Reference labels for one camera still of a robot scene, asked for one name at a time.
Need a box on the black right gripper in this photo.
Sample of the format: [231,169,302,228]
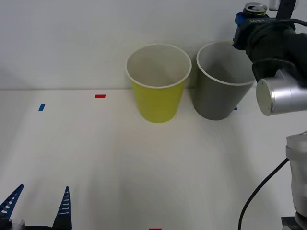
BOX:
[231,12,277,51]

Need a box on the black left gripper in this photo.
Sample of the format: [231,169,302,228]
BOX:
[0,184,73,230]

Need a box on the dark grey drink can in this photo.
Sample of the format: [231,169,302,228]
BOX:
[242,2,268,18]

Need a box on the grey plastic bin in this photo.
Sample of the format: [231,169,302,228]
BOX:
[196,42,258,121]

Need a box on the yellow-green plastic bin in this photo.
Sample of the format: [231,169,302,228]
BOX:
[125,43,192,124]

